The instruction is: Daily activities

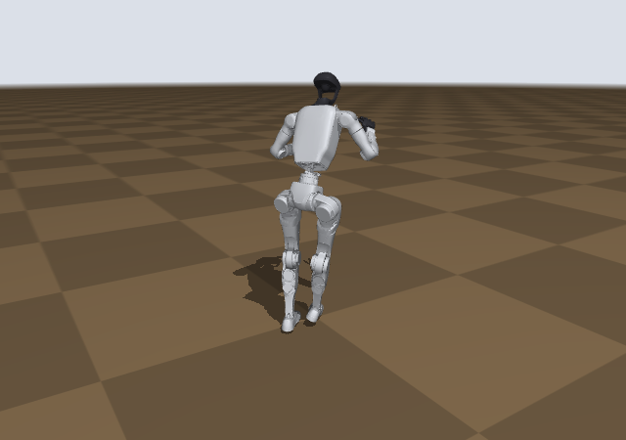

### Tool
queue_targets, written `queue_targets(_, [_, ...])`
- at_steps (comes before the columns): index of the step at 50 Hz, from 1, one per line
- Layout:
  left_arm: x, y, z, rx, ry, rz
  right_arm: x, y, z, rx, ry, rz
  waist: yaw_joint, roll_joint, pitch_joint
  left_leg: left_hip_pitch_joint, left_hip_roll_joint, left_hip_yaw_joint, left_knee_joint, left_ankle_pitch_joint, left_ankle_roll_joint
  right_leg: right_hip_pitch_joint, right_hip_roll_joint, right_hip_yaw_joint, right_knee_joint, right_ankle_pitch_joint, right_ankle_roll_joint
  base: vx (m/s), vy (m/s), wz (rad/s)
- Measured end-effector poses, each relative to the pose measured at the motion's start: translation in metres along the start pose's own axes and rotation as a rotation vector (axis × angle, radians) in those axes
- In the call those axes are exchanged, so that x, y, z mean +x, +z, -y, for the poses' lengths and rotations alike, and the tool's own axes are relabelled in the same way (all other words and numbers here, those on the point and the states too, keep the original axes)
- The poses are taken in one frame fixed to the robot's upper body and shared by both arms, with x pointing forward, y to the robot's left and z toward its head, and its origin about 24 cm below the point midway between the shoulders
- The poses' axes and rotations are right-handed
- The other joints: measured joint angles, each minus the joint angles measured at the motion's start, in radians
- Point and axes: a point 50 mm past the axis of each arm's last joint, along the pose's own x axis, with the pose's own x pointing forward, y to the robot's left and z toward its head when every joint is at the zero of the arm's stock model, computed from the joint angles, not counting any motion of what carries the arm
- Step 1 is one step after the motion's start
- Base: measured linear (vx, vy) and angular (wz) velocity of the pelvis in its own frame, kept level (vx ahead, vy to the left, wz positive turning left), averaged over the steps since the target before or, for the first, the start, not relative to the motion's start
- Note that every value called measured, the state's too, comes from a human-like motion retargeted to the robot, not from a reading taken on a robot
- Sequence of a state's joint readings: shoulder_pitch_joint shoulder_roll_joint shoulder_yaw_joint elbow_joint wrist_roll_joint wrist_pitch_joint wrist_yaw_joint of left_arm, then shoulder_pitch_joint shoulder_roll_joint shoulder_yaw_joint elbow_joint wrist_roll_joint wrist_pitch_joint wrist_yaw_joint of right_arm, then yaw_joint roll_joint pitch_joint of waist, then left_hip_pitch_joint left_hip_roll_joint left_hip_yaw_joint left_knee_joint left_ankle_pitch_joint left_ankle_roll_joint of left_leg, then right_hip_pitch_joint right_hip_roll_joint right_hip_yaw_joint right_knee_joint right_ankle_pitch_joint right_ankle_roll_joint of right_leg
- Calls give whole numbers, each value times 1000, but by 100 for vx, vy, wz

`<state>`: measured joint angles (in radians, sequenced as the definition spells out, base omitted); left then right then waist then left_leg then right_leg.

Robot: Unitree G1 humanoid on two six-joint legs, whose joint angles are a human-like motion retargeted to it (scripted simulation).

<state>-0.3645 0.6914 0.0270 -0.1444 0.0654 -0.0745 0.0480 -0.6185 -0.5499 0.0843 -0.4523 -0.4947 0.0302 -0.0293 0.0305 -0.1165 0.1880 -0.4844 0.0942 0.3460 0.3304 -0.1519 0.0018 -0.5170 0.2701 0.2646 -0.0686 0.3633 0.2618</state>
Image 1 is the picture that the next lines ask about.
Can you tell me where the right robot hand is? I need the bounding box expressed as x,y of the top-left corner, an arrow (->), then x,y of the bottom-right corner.
358,116 -> 376,132

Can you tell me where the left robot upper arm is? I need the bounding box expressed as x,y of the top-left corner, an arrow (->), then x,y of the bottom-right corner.
270,112 -> 297,159

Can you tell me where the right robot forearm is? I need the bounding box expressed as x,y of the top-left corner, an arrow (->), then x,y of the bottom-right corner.
366,127 -> 379,154

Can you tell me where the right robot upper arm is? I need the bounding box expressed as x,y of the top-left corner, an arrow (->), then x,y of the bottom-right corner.
335,110 -> 378,161

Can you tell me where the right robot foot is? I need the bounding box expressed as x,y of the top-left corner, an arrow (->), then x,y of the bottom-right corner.
306,302 -> 324,323

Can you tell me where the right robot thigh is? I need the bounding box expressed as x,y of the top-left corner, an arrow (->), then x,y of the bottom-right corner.
310,194 -> 341,274

